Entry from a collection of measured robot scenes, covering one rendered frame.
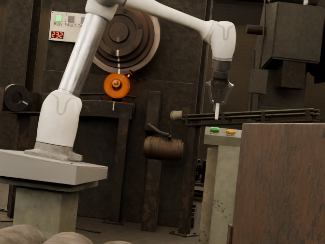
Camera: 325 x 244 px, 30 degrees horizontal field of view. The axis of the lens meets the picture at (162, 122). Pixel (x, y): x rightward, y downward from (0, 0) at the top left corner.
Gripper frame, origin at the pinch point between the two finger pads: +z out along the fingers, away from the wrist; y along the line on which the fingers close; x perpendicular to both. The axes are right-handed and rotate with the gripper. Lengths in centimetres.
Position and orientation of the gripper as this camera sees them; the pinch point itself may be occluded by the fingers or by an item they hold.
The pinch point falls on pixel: (216, 111)
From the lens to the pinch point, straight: 282.5
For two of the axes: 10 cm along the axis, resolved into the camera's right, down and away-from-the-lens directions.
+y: -9.9, -1.0, 0.9
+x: -1.1, 3.3, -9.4
